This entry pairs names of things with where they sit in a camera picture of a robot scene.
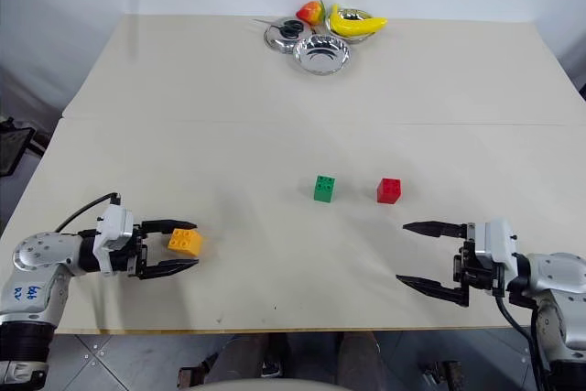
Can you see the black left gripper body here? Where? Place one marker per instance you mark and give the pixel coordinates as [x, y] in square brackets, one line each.
[135, 253]

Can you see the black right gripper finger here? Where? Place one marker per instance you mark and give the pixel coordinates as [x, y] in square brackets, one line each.
[435, 229]
[432, 288]

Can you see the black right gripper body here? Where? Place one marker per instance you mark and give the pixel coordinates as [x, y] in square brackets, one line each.
[476, 269]

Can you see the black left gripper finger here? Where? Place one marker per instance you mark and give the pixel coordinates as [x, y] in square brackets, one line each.
[167, 224]
[167, 267]

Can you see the yellow toy brick cube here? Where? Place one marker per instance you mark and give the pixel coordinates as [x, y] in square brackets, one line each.
[185, 242]

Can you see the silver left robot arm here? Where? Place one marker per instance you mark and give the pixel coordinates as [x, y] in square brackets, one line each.
[43, 267]

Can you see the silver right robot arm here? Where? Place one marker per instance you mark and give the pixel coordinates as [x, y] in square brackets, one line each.
[549, 304]

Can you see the red toy brick cube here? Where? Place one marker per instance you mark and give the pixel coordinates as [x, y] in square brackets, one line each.
[389, 190]

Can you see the green toy brick cube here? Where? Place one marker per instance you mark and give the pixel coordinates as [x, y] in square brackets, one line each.
[325, 188]

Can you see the black equipment beside table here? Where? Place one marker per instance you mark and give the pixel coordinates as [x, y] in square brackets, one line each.
[14, 146]

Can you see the empty steel bowl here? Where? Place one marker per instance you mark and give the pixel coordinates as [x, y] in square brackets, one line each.
[322, 55]

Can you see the yellow toy banana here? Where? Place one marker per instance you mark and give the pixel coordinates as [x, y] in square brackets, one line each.
[354, 24]

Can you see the steel bowl with scissors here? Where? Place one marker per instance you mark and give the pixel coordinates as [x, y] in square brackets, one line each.
[283, 34]

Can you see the steel bowl with banana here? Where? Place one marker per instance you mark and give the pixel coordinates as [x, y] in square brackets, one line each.
[352, 20]

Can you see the red orange toy fruit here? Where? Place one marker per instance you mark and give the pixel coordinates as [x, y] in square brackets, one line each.
[312, 12]

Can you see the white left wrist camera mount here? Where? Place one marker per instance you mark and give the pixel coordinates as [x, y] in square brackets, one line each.
[112, 231]

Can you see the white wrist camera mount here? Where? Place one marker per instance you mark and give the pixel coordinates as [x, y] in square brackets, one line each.
[496, 244]
[112, 231]

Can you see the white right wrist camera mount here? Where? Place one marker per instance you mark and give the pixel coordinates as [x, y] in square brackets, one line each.
[496, 244]

